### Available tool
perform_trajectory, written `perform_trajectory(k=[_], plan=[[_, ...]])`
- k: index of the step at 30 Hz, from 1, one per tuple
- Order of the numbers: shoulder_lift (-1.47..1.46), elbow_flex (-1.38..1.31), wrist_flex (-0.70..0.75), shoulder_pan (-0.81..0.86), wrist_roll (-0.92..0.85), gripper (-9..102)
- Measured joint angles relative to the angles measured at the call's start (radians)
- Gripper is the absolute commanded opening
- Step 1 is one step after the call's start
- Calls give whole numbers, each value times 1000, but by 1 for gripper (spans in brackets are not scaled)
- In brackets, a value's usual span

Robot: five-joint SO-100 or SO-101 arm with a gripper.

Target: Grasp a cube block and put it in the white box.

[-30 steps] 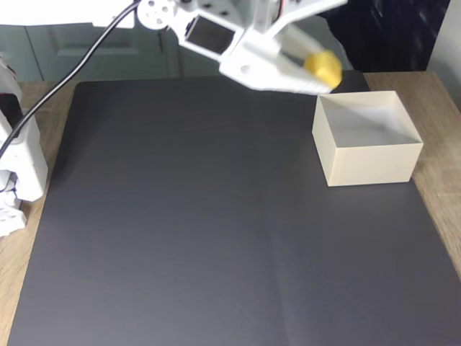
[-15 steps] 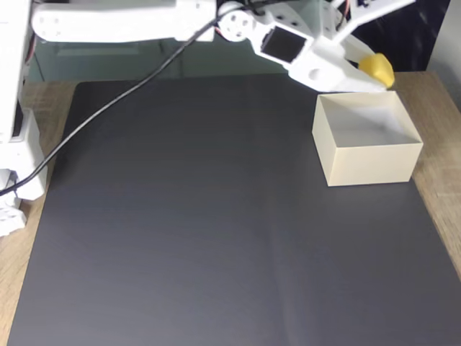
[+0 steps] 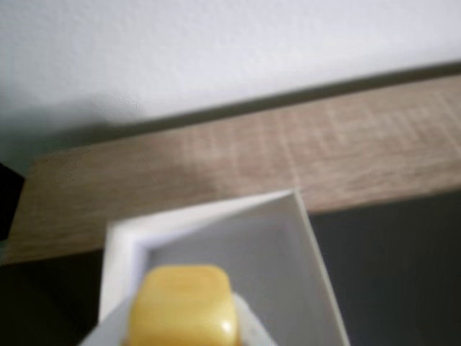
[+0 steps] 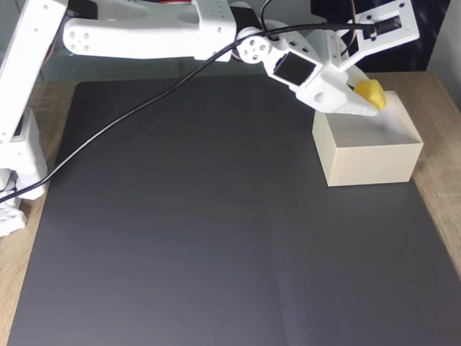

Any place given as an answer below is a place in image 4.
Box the yellow cube block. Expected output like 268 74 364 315
354 79 388 110

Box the white open box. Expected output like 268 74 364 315
311 90 424 187

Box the black speckled cloth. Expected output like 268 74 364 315
309 0 451 72

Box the pale green panelled door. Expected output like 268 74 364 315
37 50 181 83

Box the dark grey mat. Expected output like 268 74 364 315
6 74 461 346

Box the black camera cable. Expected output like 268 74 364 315
0 22 377 203

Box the red and black servo wire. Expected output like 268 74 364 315
259 0 374 50

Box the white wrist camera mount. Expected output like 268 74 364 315
321 0 421 73

